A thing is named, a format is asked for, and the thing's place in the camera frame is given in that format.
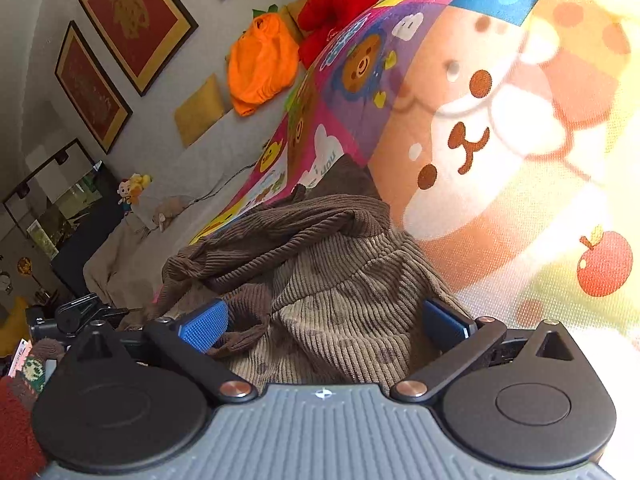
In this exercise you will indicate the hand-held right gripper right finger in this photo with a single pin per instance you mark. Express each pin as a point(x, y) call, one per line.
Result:
point(446, 322)

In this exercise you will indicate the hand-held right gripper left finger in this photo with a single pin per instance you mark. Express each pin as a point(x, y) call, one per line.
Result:
point(204, 329)

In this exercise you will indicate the person's left forearm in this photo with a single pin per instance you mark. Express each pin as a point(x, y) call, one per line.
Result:
point(15, 410)

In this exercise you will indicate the black cabinet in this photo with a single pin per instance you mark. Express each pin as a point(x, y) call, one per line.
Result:
point(82, 255)

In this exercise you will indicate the beige throw blanket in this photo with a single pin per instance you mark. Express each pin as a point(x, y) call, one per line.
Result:
point(122, 260)

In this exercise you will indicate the glass fish tank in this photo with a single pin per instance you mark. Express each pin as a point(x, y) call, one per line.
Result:
point(60, 200)

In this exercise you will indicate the beige plush toy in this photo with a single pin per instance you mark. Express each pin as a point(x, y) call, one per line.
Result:
point(167, 212)

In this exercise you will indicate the small yellow plush doll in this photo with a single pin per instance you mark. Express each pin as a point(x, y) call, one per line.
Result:
point(131, 187)

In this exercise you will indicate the colourful printed blanket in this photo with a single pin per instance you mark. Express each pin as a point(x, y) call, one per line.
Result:
point(500, 135)

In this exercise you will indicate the yellow square cushion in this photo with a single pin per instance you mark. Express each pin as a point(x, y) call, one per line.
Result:
point(202, 110)
point(295, 12)

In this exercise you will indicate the narrow red framed picture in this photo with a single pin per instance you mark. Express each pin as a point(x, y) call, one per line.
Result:
point(92, 87)

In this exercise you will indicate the orange cloth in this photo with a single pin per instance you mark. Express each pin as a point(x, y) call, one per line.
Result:
point(260, 60)

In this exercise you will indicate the large red framed picture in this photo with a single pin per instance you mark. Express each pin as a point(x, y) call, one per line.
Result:
point(132, 15)

